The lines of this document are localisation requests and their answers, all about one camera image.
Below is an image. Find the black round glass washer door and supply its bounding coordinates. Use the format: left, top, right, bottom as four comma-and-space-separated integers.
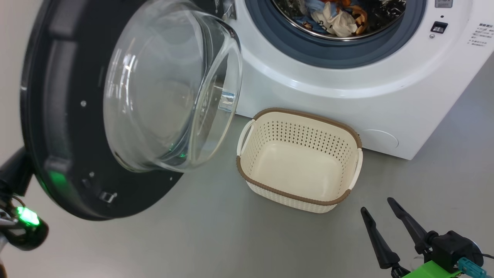
20, 0, 244, 221

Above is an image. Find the small printed text sticker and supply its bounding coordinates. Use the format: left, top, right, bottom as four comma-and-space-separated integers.
468, 23, 494, 47

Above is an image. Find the white front-load washing machine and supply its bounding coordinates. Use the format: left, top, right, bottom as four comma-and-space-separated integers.
214, 0, 494, 161

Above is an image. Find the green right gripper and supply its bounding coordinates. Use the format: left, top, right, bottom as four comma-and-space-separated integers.
360, 197, 464, 278

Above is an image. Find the steel washing machine drum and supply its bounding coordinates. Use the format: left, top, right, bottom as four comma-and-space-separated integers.
272, 0, 406, 41

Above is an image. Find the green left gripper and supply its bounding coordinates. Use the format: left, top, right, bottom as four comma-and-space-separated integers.
0, 207, 49, 251

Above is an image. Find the round white filter cover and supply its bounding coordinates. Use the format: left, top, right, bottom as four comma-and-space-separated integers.
357, 129, 399, 149

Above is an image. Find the cream perforated laundry basket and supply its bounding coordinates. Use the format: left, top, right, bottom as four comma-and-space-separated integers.
236, 108, 363, 214

